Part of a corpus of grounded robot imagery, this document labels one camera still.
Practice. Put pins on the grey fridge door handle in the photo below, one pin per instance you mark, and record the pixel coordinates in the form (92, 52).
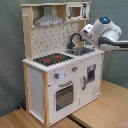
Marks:
(84, 83)

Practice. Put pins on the wooden toy kitchen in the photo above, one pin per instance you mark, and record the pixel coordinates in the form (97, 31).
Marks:
(40, 84)

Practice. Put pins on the toy microwave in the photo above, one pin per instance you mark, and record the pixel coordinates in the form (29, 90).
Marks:
(78, 11)

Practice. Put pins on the red left oven knob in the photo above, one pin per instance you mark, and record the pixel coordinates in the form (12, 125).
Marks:
(56, 75)

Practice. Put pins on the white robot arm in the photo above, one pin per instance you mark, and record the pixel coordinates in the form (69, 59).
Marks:
(104, 35)

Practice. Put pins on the grey toy range hood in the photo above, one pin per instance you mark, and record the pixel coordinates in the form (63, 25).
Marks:
(48, 18)

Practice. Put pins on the black toy stovetop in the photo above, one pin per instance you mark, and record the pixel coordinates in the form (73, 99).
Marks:
(52, 59)

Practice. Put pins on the red right oven knob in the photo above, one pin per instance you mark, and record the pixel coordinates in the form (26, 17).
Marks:
(74, 69)

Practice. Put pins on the grey toy ice dispenser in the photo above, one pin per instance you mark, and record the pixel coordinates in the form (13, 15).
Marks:
(91, 73)

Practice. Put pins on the red oven knob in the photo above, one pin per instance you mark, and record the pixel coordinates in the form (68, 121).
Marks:
(74, 69)
(56, 75)

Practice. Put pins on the grey toy sink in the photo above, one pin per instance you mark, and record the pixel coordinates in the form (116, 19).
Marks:
(79, 51)

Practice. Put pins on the toy oven door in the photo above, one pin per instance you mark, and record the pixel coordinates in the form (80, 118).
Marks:
(65, 96)

